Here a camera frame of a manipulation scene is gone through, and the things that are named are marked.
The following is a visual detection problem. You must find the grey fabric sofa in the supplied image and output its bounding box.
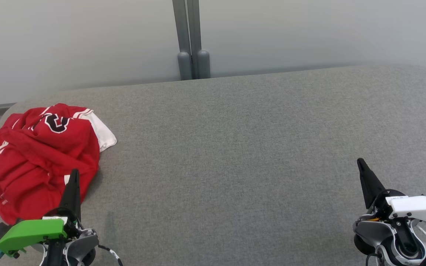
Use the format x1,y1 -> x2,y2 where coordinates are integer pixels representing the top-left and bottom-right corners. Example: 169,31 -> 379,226
0,65 -> 426,266

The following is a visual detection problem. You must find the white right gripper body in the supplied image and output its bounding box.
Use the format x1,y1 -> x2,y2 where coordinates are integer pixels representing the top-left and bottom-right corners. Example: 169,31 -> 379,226
368,189 -> 426,226

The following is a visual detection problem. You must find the red and white jersey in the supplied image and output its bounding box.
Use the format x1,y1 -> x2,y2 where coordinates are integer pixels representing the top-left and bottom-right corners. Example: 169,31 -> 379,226
0,103 -> 118,225

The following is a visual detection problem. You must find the grey vertical partition post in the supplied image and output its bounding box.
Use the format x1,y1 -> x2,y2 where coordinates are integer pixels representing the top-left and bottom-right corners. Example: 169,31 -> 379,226
186,0 -> 211,79
172,0 -> 193,81

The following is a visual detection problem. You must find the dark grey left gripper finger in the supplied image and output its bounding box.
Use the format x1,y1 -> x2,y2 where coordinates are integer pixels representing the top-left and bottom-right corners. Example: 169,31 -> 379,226
59,168 -> 82,221

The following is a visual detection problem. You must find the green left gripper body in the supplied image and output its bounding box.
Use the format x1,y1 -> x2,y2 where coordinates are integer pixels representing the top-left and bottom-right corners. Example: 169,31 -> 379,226
0,208 -> 83,258

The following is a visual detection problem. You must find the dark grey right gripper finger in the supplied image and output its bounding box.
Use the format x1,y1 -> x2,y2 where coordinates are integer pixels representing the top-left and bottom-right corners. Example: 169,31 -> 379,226
357,158 -> 388,210

